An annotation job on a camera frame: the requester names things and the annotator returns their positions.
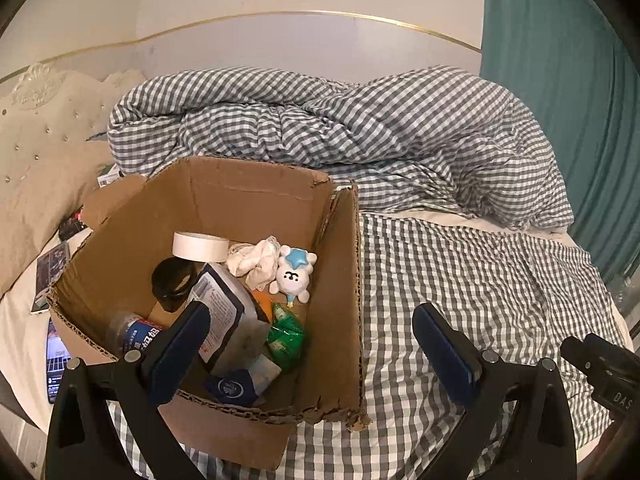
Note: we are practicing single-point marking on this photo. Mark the black tape roll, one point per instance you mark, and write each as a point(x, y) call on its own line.
point(164, 285)

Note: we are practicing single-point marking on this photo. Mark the grey checked bed sheet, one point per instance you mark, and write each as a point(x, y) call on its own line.
point(475, 280)

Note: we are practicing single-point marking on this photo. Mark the teal curtain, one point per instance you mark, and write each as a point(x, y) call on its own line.
point(550, 85)

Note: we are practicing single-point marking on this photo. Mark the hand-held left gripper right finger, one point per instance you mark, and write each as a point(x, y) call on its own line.
point(445, 355)

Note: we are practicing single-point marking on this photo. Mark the cardboard box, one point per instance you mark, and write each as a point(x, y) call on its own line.
point(250, 195)

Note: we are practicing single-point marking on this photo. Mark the beige pillow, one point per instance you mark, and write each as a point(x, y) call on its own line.
point(40, 220)

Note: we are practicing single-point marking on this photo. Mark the dark booklet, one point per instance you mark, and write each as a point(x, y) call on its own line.
point(50, 275)

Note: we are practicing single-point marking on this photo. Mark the green snack packet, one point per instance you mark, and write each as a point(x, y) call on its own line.
point(285, 340)

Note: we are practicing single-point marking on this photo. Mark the white bear toy blue star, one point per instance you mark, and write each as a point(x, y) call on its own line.
point(292, 280)

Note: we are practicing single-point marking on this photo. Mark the grey printed pouch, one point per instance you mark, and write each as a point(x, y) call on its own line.
point(225, 310)

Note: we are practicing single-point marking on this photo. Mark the grey checked duvet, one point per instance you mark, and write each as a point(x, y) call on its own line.
point(350, 125)

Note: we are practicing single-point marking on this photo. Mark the crumpled white cloth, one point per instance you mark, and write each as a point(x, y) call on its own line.
point(255, 265)

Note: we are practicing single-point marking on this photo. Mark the white tape roll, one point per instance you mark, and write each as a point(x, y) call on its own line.
point(200, 251)

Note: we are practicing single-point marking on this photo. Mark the blue tissue packet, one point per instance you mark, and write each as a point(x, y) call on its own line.
point(235, 385)

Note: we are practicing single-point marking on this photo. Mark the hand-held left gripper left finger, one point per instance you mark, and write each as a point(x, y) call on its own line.
point(180, 350)

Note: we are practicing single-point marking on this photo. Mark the smartphone with lit screen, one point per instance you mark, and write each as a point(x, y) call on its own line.
point(57, 360)

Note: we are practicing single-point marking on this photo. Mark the gold wall trim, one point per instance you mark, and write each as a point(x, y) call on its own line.
point(250, 16)

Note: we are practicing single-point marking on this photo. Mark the plastic water bottle blue label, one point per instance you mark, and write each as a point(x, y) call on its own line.
point(135, 335)

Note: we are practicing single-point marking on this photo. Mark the cream tufted headboard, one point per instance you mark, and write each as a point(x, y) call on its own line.
point(50, 120)

